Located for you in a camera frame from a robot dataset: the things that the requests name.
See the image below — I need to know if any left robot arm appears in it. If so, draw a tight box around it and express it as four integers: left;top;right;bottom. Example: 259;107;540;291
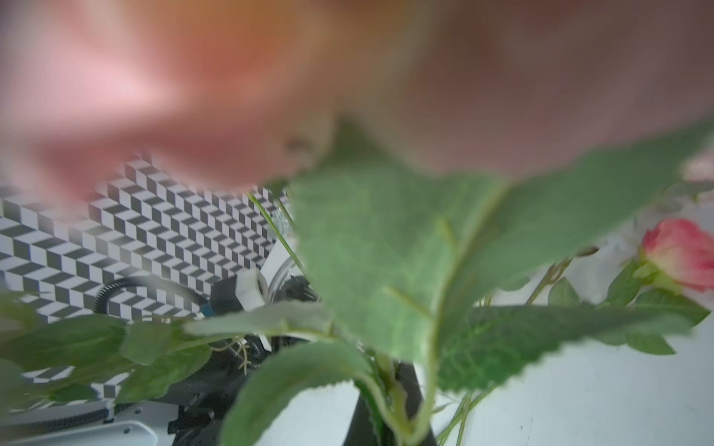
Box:
1;269;319;445

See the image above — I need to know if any small pink bud stem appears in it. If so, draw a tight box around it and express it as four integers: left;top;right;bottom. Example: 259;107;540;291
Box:
434;216;714;446

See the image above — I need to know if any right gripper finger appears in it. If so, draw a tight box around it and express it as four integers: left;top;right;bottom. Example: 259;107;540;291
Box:
343;363;422;446

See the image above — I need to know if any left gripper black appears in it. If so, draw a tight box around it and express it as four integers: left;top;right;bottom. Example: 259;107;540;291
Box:
166;266;319;446

